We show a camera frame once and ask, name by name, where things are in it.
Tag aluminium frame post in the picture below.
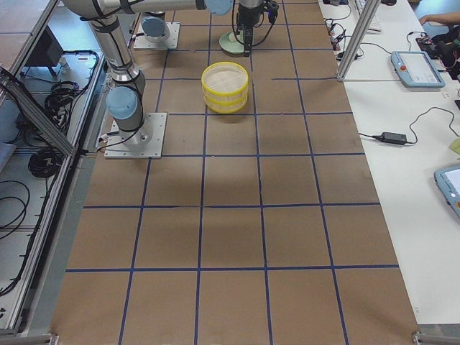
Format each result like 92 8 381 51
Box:
336 0 380 82

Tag light green bowl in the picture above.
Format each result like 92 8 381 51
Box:
218 31 244 56

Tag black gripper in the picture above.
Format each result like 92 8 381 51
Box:
236 0 279 58

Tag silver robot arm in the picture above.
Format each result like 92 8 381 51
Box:
64 1 232 143
140 1 279 57

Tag yellow bamboo steamer bottom layer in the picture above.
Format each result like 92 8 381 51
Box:
203 95 247 114

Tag black power adapter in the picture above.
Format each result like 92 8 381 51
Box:
372 132 408 145

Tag teach pendant lower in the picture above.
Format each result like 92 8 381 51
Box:
433 164 460 216

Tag yellow bamboo steamer top layer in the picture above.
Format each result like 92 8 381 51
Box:
201 61 249 101

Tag aluminium diagonal frame bar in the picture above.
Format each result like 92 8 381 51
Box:
1 67 75 156

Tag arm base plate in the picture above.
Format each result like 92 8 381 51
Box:
103 113 167 159
134 18 180 50

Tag teach pendant upper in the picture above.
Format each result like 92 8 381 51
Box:
390 51 445 89

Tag teach pendant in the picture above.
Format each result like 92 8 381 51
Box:
433 164 460 216
390 51 445 89

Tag black cable coil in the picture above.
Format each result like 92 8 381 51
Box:
27 147 64 178

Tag yellow bamboo steamer layer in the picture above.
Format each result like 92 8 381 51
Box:
201 61 249 101
203 95 247 114

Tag person forearm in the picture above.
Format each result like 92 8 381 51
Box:
418 11 460 25

